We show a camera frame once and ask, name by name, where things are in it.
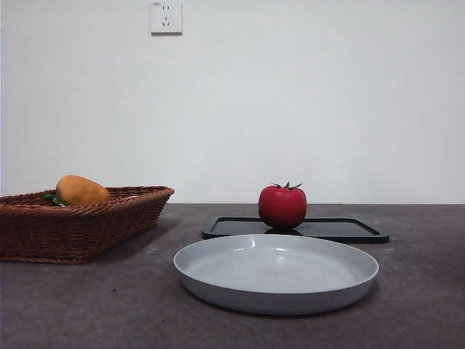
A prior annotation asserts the red tomato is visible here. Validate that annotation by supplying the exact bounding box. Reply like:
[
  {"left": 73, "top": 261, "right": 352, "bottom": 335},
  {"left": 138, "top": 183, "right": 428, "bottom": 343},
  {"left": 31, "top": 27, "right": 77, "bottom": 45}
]
[{"left": 258, "top": 181, "right": 308, "bottom": 230}]

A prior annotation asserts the grey round plate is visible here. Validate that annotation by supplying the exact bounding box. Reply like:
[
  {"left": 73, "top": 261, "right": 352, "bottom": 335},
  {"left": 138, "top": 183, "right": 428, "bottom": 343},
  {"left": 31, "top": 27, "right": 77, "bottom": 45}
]
[{"left": 173, "top": 233, "right": 380, "bottom": 316}]

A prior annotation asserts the black rectangular tray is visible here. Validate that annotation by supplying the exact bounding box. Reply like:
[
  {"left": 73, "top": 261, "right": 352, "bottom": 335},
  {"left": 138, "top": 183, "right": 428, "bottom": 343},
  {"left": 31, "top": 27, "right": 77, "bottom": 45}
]
[{"left": 201, "top": 216, "right": 390, "bottom": 244}]

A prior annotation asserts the brown wicker basket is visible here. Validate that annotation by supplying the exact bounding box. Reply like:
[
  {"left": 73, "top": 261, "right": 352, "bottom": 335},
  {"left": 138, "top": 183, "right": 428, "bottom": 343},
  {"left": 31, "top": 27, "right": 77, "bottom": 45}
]
[{"left": 0, "top": 185, "right": 175, "bottom": 265}]

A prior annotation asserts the green pepper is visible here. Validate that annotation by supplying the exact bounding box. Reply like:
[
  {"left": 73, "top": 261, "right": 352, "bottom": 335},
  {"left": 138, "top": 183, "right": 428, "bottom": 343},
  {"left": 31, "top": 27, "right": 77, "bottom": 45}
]
[{"left": 43, "top": 193, "right": 71, "bottom": 209}]

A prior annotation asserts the white wall socket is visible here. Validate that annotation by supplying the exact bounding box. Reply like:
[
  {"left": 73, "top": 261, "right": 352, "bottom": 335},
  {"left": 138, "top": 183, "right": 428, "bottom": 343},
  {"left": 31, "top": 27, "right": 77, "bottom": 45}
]
[{"left": 150, "top": 0, "right": 183, "bottom": 36}]

